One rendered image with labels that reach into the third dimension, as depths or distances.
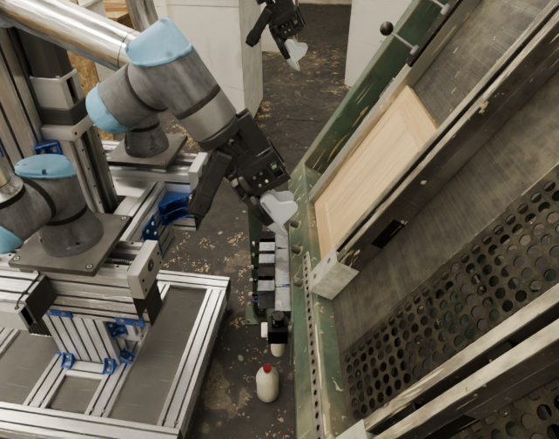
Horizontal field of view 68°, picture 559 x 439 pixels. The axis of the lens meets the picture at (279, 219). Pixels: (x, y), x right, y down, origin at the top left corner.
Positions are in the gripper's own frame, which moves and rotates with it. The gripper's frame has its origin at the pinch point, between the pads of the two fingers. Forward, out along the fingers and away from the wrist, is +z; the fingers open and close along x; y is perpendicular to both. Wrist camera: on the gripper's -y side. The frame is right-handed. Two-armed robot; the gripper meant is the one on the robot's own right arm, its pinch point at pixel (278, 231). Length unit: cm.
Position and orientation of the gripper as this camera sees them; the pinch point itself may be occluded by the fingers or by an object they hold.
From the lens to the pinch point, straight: 70.2
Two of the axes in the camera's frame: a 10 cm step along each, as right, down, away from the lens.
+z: 5.2, 7.0, 4.9
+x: -1.4, -4.9, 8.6
